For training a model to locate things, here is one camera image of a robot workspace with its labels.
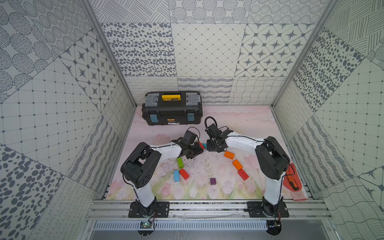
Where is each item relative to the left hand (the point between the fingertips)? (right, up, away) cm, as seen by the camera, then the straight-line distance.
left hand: (207, 154), depth 90 cm
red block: (-3, +4, +5) cm, 7 cm away
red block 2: (+21, -11, -5) cm, 24 cm away
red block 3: (-14, -10, -6) cm, 18 cm away
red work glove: (+49, -9, -4) cm, 50 cm away
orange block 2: (+19, -7, -1) cm, 20 cm away
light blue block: (-18, -11, -6) cm, 22 cm away
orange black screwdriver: (+47, -14, -9) cm, 50 cm away
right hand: (+4, +2, +4) cm, 6 cm away
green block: (-16, -6, 0) cm, 17 cm away
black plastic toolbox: (-29, +29, +6) cm, 41 cm away
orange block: (+14, -1, +2) cm, 14 cm away
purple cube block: (+3, -14, -8) cm, 16 cm away
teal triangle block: (-1, +5, -2) cm, 6 cm away
